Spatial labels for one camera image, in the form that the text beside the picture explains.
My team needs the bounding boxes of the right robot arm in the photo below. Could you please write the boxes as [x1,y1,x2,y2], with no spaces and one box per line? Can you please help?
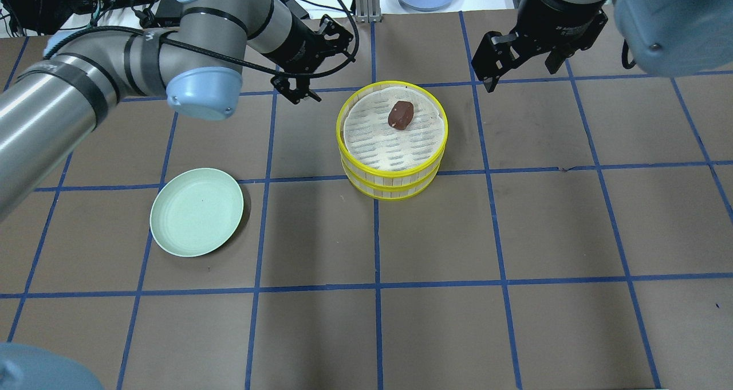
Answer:
[471,0,732,92]

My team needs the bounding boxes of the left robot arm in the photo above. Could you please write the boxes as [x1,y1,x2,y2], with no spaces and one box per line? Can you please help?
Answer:
[1,0,360,219]

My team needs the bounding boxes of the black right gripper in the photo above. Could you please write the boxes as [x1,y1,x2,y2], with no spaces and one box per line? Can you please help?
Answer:
[471,0,608,93]

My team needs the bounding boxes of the light green plate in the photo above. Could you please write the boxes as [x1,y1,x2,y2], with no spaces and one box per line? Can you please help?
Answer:
[149,168,245,258]

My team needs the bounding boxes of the black braided left cable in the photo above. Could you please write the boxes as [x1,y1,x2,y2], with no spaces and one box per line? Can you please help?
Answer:
[43,0,360,81]

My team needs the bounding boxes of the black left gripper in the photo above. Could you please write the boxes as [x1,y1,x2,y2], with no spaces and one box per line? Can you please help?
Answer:
[269,1,356,105]

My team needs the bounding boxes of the brown steamed bun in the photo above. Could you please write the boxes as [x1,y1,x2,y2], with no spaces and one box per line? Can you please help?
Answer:
[388,100,415,130]

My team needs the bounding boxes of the aluminium frame post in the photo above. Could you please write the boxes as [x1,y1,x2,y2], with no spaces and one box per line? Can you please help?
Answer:
[354,0,383,23]

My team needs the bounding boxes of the yellow steamer basket centre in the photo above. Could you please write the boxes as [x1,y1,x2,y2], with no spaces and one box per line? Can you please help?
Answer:
[341,156,442,200]

